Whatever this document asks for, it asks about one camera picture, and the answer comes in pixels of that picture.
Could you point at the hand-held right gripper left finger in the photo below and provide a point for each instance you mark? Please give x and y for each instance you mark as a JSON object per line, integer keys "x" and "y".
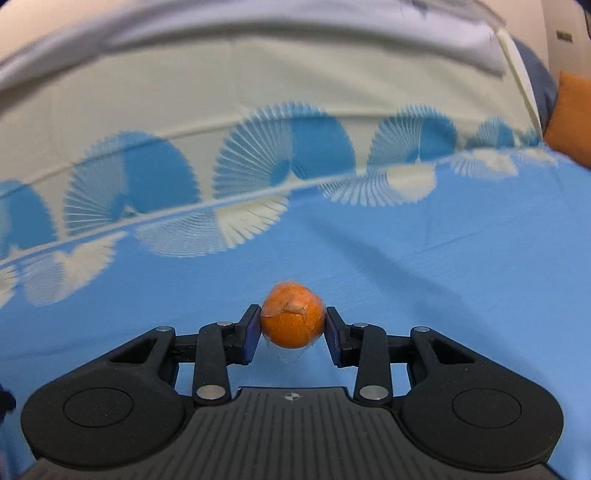
{"x": 251, "y": 336}

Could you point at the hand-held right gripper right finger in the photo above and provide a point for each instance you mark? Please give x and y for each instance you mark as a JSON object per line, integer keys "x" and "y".
{"x": 331, "y": 338}

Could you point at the plastic-wrapped orange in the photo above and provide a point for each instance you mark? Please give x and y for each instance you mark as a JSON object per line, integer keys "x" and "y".
{"x": 291, "y": 318}

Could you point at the blue fan-print cloth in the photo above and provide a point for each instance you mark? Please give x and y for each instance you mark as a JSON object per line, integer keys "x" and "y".
{"x": 369, "y": 240}

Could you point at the grey bed sheet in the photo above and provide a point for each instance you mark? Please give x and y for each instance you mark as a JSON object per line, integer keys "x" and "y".
{"x": 231, "y": 32}

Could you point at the orange cushion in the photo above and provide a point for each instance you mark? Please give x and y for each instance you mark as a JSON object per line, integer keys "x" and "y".
{"x": 572, "y": 120}

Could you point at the blue sofa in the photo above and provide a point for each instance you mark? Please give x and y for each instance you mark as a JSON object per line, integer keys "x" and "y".
{"x": 538, "y": 83}

